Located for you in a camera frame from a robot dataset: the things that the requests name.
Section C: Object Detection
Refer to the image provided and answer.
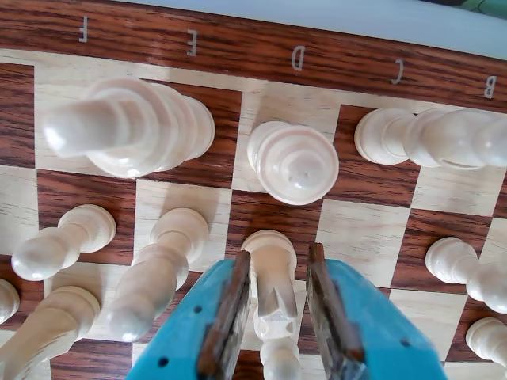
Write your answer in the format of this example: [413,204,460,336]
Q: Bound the white wooden king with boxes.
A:
[41,78,216,180]

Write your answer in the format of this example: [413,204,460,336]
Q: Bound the wooden folding chessboard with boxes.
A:
[0,0,507,380]

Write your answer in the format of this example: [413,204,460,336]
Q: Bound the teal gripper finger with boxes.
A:
[126,249,253,380]
[307,242,447,380]

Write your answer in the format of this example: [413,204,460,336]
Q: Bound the white wooden knight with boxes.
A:
[0,285,101,380]
[239,230,299,345]

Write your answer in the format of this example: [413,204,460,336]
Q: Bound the white wooden queen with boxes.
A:
[247,120,341,207]

